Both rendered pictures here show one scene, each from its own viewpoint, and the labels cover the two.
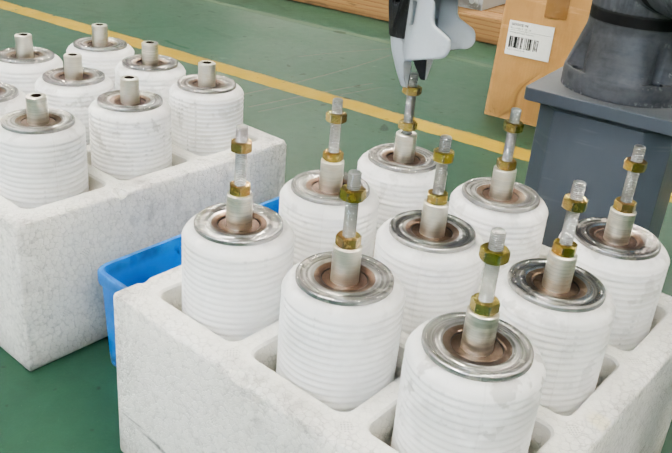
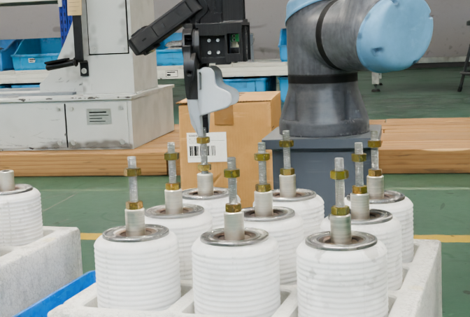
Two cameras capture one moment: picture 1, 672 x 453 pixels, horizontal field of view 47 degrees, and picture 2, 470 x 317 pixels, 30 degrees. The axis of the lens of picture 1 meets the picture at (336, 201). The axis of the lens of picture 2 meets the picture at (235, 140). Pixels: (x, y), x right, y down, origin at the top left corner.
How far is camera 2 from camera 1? 0.49 m
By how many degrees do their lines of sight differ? 27
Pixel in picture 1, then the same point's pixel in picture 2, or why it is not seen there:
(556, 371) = not seen: hidden behind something
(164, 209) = (10, 289)
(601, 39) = (304, 96)
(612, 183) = not seen: hidden behind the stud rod
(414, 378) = (315, 264)
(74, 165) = not seen: outside the picture
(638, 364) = (419, 265)
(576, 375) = (392, 266)
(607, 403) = (415, 281)
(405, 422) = (313, 301)
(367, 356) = (269, 278)
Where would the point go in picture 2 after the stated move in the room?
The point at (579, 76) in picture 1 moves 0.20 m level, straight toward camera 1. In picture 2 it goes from (296, 124) to (317, 140)
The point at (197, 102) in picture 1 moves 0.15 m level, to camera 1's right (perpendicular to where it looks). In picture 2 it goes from (10, 201) to (111, 190)
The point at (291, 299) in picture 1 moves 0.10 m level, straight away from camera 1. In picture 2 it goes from (210, 252) to (177, 234)
